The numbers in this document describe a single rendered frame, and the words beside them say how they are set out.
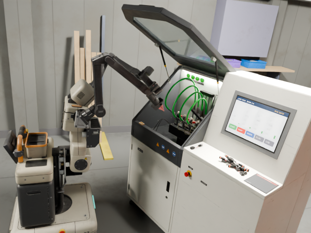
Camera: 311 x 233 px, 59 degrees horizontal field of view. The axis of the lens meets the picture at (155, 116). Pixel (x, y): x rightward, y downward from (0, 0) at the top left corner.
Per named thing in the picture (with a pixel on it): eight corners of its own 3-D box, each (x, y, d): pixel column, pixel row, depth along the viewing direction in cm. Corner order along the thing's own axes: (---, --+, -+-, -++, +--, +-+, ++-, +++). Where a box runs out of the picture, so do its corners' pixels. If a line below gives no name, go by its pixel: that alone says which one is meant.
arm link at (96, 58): (88, 52, 183) (91, 56, 174) (108, 51, 187) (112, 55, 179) (92, 112, 203) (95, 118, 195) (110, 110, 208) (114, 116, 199)
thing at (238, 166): (215, 161, 197) (217, 154, 195) (224, 157, 203) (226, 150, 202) (242, 176, 181) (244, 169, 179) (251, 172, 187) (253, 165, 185)
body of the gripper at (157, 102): (164, 101, 212) (159, 95, 208) (155, 110, 211) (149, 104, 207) (161, 98, 217) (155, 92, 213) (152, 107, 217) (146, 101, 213)
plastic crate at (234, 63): (232, 64, 455) (233, 58, 452) (240, 68, 436) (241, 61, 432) (214, 64, 445) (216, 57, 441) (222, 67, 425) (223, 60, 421)
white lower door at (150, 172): (127, 193, 291) (131, 136, 266) (129, 193, 293) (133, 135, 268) (167, 232, 246) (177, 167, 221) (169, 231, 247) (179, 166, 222)
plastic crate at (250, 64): (256, 65, 472) (258, 59, 468) (265, 69, 451) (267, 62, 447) (239, 65, 461) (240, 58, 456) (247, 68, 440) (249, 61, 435)
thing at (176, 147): (133, 136, 266) (134, 120, 260) (136, 135, 268) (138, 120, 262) (176, 166, 222) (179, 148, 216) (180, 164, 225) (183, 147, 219)
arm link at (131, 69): (112, 64, 254) (106, 55, 245) (116, 59, 255) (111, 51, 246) (139, 82, 227) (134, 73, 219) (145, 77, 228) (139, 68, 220)
